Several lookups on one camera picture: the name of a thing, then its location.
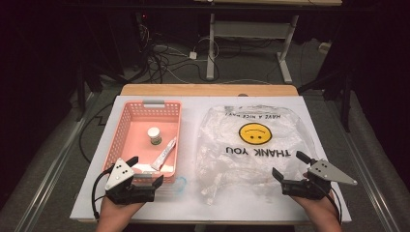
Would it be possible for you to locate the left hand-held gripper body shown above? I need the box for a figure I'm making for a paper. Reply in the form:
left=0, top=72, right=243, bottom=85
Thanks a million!
left=104, top=158, right=157, bottom=206

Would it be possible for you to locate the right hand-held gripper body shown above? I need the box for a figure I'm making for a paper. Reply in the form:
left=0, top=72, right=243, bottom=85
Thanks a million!
left=280, top=159, right=358, bottom=201

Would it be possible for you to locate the pink perforated plastic basket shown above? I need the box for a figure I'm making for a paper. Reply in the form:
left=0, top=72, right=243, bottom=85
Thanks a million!
left=102, top=100, right=183, bottom=185

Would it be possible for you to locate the white toothpaste tube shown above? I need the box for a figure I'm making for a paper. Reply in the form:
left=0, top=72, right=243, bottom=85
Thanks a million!
left=150, top=136, right=178, bottom=172

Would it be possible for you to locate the small white-capped bottle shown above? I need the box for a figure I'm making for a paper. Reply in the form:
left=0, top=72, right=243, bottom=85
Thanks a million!
left=147, top=126, right=162, bottom=146

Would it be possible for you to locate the clear smiley plastic bag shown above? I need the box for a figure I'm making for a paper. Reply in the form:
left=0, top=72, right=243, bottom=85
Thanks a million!
left=194, top=104, right=320, bottom=206

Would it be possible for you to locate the person's right hand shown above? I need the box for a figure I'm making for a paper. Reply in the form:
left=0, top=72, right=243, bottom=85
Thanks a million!
left=289, top=189, right=343, bottom=232

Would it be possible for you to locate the person's left hand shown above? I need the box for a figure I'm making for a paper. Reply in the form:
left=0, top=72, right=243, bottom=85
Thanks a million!
left=96, top=192, right=146, bottom=232

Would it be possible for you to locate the black metal stand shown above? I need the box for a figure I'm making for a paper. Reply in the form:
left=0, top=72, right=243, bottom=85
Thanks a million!
left=298, top=62, right=353, bottom=133
left=74, top=61, right=104, bottom=123

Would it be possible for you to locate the black computer tower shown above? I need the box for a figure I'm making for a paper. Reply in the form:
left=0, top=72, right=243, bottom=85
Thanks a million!
left=133, top=9, right=158, bottom=71

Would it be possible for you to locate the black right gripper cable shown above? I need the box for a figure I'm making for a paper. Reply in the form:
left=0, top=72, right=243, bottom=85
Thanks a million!
left=328, top=187, right=343, bottom=225

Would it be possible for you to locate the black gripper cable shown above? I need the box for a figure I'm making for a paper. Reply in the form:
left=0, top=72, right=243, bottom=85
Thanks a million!
left=328, top=187, right=343, bottom=225
left=91, top=167, right=114, bottom=220

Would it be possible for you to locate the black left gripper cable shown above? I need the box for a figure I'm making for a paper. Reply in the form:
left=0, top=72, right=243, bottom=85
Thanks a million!
left=91, top=167, right=114, bottom=220

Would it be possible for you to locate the black floor cable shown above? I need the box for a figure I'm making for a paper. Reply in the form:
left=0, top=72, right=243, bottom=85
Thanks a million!
left=78, top=101, right=114, bottom=163

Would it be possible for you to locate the metal floor rail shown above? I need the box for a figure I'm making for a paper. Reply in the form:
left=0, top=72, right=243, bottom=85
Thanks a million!
left=322, top=93, right=404, bottom=232
left=14, top=92, right=100, bottom=232

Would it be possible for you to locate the tangle of floor cables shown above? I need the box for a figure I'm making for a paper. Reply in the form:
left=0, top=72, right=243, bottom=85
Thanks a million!
left=138, top=23, right=221, bottom=85

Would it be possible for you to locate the white desk frame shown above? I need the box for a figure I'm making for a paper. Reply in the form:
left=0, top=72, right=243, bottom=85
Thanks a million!
left=206, top=0, right=343, bottom=85

